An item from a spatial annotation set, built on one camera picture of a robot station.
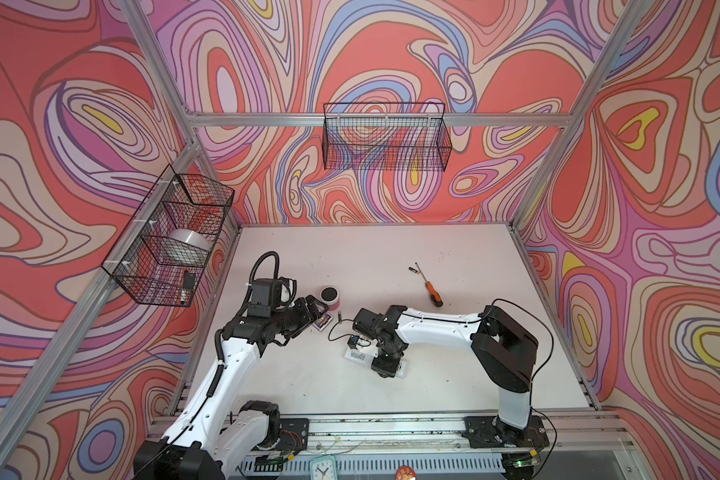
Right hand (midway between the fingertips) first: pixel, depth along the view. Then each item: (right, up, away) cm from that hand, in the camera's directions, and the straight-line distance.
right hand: (392, 369), depth 85 cm
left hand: (-19, +18, -6) cm, 27 cm away
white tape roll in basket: (-51, +35, -15) cm, 64 cm away
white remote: (-7, +4, -3) cm, 9 cm away
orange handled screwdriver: (+15, +19, +12) cm, 27 cm away
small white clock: (-17, -16, -17) cm, 29 cm away
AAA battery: (+10, +27, +20) cm, 35 cm away
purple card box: (-21, +12, +8) cm, 25 cm away
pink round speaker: (-19, +20, +8) cm, 29 cm away
